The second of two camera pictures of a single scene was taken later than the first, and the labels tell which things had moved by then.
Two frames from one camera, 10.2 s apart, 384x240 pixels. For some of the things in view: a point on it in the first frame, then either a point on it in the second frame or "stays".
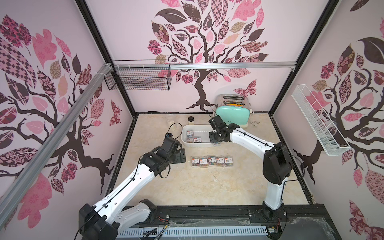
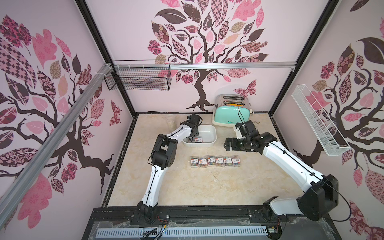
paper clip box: [220, 161] stays
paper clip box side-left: [203, 162] stays
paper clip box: [212, 160] stays
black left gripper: [177, 160] → [195, 133]
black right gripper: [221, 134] → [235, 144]
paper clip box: [228, 161] stays
